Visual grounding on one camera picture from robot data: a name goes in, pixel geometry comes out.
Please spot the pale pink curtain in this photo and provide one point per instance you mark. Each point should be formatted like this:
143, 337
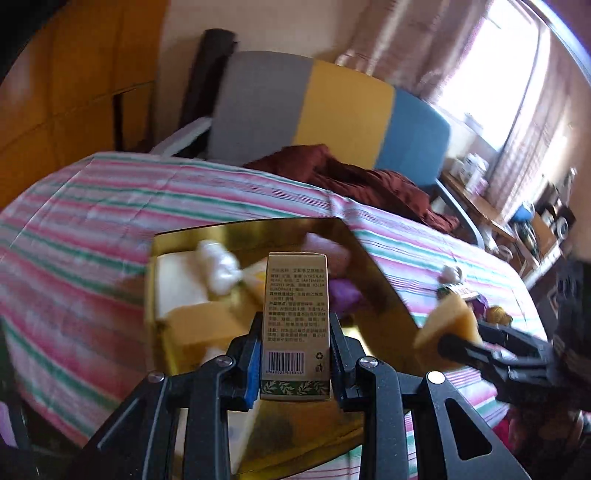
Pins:
401, 41

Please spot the wooden desk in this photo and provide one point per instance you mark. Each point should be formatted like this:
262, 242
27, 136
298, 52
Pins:
485, 210

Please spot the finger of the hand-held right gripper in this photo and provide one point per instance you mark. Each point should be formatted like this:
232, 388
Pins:
512, 339
471, 353

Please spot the rust brown cloth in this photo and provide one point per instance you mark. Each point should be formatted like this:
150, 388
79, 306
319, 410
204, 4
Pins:
360, 184

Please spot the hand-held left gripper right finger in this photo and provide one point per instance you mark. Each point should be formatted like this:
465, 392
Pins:
339, 364

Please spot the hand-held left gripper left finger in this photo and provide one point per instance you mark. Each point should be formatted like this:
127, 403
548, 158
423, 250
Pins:
251, 369

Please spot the white round appliance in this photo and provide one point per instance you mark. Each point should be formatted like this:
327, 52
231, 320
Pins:
561, 226

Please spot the gift box with gold lining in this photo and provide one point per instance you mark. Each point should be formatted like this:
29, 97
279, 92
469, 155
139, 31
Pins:
369, 286

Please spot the black upright frame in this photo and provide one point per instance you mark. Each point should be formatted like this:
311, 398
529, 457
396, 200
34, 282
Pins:
205, 69

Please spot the beige printed carton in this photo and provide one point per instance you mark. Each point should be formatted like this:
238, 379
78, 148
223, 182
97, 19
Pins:
295, 323

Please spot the orange wooden wardrobe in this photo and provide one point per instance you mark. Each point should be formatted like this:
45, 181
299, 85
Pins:
69, 92

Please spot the white storage jar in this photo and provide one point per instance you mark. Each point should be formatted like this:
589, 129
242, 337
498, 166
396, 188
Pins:
475, 170

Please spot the blue round bag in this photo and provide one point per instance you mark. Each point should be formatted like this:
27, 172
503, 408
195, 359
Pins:
524, 214

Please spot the window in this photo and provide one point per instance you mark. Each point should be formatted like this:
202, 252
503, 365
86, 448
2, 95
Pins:
494, 78

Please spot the small purple snack packet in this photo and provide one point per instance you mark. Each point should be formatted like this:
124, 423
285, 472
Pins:
480, 305

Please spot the yellow knitted sock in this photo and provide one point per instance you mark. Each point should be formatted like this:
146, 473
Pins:
498, 316

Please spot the grey yellow blue chair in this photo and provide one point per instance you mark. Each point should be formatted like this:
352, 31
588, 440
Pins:
346, 106

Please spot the white plastic-wrapped ball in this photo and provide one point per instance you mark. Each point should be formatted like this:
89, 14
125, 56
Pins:
219, 270

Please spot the striped bed sheet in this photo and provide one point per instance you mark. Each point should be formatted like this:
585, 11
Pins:
92, 221

